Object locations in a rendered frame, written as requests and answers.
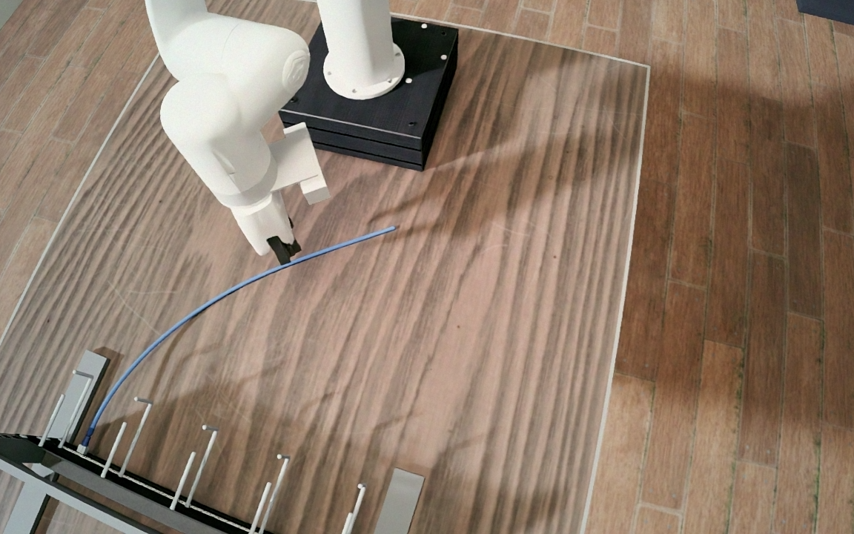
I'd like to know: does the dark grey metal rack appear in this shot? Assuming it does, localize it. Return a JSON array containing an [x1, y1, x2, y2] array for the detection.
[[0, 350, 423, 534]]

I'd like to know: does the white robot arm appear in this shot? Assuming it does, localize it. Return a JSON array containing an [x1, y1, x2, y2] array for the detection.
[[145, 0, 405, 207]]

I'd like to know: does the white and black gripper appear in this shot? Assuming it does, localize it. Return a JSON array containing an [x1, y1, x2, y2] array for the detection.
[[220, 190, 302, 266]]

